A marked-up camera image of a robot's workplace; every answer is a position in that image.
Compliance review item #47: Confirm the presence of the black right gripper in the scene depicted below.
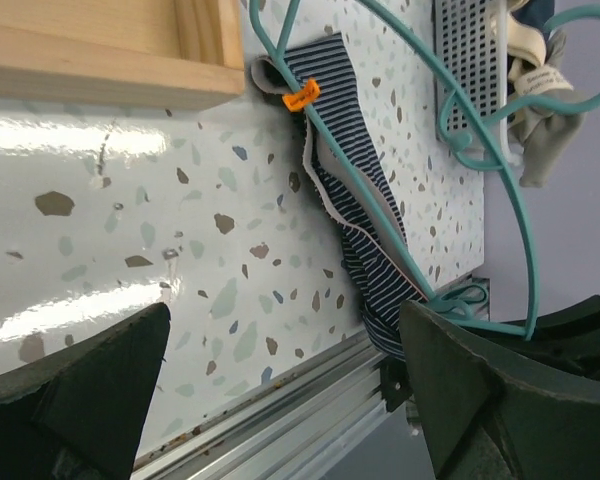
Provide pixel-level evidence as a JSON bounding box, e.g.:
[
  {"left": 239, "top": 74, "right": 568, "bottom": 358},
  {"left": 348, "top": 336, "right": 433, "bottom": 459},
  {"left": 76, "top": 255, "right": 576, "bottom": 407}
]
[{"left": 472, "top": 295, "right": 600, "bottom": 382}]

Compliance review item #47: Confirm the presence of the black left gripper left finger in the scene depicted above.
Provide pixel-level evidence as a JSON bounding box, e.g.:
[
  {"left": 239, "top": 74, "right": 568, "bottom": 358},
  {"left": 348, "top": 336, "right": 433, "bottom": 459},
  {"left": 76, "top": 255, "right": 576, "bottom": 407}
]
[{"left": 0, "top": 303, "right": 171, "bottom": 479}]

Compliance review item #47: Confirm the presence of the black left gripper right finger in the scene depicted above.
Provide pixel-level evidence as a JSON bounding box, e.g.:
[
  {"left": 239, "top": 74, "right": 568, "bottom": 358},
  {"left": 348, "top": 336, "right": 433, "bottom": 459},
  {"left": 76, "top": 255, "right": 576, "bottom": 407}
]
[{"left": 399, "top": 302, "right": 600, "bottom": 479}]

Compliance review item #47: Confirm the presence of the teal hanger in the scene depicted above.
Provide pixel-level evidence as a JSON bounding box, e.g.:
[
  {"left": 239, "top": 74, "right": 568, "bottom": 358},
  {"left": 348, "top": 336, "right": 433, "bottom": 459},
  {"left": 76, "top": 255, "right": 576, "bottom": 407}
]
[{"left": 247, "top": 1, "right": 600, "bottom": 351}]

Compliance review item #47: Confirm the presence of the navy striped underwear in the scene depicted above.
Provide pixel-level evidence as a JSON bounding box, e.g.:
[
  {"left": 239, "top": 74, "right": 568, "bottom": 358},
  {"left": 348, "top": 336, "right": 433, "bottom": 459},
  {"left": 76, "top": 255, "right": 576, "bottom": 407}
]
[{"left": 249, "top": 31, "right": 429, "bottom": 361}]

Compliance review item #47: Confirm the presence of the beige grey underwear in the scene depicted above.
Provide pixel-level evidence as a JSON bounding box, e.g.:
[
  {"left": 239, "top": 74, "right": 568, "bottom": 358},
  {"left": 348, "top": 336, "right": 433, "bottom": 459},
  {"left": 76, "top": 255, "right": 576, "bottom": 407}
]
[{"left": 508, "top": 30, "right": 585, "bottom": 188}]

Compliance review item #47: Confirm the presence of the orange clothespin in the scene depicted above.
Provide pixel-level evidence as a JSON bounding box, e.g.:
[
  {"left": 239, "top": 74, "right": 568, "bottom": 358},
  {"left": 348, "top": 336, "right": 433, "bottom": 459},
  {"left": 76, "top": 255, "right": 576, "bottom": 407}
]
[{"left": 282, "top": 78, "right": 321, "bottom": 112}]

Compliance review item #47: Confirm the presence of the pile of clothes in basket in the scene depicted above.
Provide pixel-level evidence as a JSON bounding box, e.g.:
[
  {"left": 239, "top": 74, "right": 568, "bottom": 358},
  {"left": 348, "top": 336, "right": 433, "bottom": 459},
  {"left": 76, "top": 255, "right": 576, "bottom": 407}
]
[{"left": 506, "top": 0, "right": 555, "bottom": 67}]

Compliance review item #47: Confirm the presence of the white laundry basket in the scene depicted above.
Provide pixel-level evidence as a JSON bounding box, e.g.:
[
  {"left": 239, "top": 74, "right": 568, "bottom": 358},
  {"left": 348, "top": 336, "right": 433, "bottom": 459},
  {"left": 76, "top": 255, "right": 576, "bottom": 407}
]
[{"left": 433, "top": 0, "right": 507, "bottom": 160}]

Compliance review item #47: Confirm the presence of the wooden clothes rack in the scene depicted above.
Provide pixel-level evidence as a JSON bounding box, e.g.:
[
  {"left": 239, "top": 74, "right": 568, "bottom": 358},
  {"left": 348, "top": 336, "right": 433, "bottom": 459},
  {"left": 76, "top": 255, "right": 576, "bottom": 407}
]
[{"left": 0, "top": 0, "right": 245, "bottom": 111}]

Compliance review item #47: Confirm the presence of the aluminium table rail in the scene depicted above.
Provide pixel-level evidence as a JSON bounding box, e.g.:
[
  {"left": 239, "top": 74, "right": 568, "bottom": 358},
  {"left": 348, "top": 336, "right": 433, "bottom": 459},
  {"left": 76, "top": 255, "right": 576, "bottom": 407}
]
[{"left": 129, "top": 274, "right": 491, "bottom": 480}]

